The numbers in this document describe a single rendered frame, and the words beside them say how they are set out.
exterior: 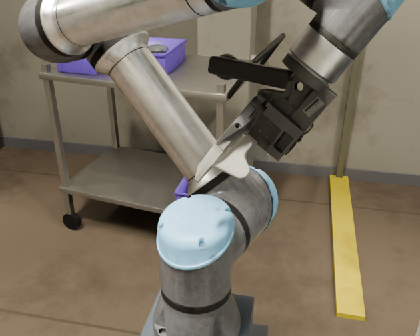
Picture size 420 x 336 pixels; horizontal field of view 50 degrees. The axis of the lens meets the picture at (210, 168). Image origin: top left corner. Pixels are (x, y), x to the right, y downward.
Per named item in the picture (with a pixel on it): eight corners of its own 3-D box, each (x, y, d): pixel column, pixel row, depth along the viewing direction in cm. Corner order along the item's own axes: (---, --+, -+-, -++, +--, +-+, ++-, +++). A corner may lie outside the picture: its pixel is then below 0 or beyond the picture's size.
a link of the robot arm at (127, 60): (215, 271, 80) (30, 21, 79) (253, 228, 91) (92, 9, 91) (261, 249, 72) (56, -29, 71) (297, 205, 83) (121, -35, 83)
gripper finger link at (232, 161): (224, 200, 57) (270, 149, 60) (189, 169, 58) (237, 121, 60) (221, 205, 60) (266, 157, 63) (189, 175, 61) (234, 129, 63)
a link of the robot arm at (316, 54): (304, 21, 56) (313, 27, 63) (280, 52, 57) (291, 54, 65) (352, 60, 55) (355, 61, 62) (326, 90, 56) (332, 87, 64)
